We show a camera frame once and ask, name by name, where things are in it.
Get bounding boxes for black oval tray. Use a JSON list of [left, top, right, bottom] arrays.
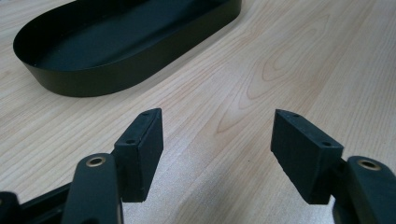
[[12, 0, 243, 98]]

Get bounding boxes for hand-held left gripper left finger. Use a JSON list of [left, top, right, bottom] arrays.
[[61, 107, 164, 224]]

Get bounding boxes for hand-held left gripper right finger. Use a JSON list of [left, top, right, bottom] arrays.
[[270, 108, 396, 224]]

